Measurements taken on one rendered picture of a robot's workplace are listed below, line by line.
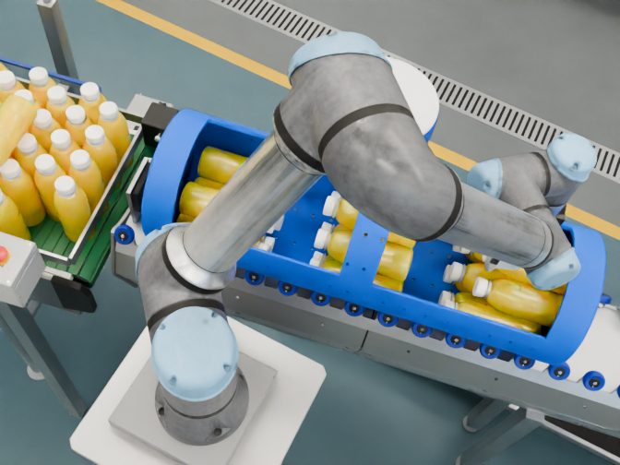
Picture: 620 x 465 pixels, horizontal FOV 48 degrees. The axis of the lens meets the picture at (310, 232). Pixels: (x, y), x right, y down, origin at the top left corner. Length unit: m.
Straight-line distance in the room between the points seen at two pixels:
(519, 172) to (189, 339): 0.55
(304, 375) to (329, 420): 1.19
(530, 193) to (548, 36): 2.63
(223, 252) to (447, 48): 2.59
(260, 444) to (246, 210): 0.45
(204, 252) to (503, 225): 0.40
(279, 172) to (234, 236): 0.13
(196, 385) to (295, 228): 0.69
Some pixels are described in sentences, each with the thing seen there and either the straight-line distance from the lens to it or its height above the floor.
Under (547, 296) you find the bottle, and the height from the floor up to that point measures 1.14.
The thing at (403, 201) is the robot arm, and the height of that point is 1.71.
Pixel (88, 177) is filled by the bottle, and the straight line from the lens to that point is 1.57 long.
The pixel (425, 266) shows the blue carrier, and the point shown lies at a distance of 1.59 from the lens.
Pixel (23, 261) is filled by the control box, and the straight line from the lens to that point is 1.44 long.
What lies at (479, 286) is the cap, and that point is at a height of 1.13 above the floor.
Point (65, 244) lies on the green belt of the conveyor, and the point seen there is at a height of 0.90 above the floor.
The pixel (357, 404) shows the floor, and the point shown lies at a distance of 2.46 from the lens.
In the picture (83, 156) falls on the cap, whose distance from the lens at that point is 1.55.
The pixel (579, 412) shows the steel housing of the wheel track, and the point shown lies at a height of 0.86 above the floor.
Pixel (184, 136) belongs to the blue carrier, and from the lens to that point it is 1.38.
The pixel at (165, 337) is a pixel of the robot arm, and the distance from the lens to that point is 0.99.
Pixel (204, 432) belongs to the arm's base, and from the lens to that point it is 1.13.
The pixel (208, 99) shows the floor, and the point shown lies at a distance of 3.06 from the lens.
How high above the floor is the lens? 2.33
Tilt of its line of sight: 59 degrees down
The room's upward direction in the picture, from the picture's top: 12 degrees clockwise
